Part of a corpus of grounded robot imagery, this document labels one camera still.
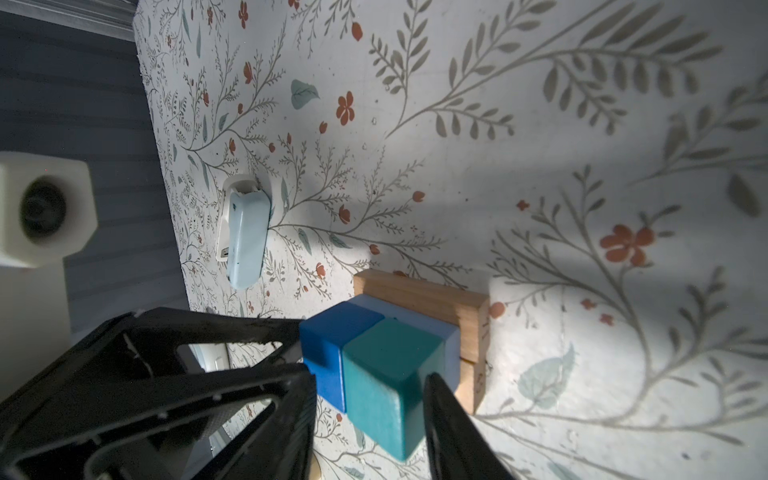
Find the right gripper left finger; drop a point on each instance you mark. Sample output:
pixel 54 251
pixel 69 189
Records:
pixel 149 428

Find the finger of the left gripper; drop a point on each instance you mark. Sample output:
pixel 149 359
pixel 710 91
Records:
pixel 132 367

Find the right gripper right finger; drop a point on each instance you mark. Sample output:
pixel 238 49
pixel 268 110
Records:
pixel 456 449

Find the teal cube block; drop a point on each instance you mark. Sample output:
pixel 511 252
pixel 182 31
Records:
pixel 385 369

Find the dark blue cube block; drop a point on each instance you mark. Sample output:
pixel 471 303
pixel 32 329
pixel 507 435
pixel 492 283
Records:
pixel 323 337

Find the natural wood block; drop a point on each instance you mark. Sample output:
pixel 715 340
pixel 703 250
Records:
pixel 468 311

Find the light blue block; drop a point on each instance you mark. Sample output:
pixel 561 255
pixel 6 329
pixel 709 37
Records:
pixel 448 333

